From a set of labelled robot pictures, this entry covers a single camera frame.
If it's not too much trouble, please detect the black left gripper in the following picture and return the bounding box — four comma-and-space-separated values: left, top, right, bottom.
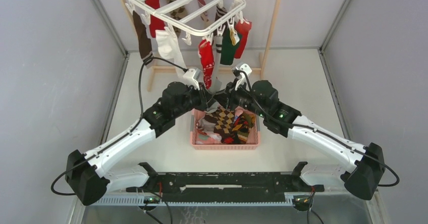
173, 82, 217, 119

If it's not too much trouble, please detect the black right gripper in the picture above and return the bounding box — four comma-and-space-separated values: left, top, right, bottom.
213, 77, 268, 119

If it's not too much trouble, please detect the grey ribbed sock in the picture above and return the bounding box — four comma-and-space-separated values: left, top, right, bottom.
196, 116, 216, 133

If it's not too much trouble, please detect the red black argyle sock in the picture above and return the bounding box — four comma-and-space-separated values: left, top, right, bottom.
222, 114, 250, 145

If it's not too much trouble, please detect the pink patterned sock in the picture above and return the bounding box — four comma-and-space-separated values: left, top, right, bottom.
197, 109, 244, 144

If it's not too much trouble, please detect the red white patterned sock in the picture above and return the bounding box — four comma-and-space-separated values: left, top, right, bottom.
198, 39, 215, 89

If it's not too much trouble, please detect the pink plastic basket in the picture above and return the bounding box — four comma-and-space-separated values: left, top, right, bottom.
190, 106, 260, 150

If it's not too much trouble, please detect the wooden hanger stand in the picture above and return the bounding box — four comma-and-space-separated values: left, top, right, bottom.
112, 0, 287, 92

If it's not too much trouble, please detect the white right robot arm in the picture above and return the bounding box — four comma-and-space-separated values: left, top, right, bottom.
213, 80, 386, 200

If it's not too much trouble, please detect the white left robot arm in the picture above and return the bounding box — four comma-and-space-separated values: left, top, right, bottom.
65, 82, 212, 206

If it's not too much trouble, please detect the white plastic clip hanger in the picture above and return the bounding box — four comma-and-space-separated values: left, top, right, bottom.
118, 0, 247, 46

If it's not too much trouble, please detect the grey long sock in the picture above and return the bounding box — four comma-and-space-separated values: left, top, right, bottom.
206, 36, 223, 113

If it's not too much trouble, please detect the green dotted sock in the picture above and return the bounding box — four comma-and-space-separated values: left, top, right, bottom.
220, 27, 242, 66

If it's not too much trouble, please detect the red bear sock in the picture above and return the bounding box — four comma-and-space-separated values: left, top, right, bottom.
144, 0, 167, 39

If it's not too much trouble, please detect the maroon purple striped sock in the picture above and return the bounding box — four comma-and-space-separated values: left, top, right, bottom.
196, 0, 210, 23

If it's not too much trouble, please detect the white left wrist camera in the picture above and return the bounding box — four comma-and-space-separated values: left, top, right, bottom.
183, 68, 202, 90

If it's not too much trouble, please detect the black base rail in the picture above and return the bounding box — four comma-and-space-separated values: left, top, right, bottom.
126, 162, 325, 203

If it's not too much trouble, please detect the black right camera cable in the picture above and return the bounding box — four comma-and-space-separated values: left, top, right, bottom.
234, 69, 401, 188

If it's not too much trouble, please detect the black camera cable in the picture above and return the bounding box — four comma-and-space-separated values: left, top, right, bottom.
234, 69, 401, 188
50, 57, 190, 196

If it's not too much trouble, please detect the black left camera cable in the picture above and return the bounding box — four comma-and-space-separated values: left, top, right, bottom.
50, 57, 190, 196

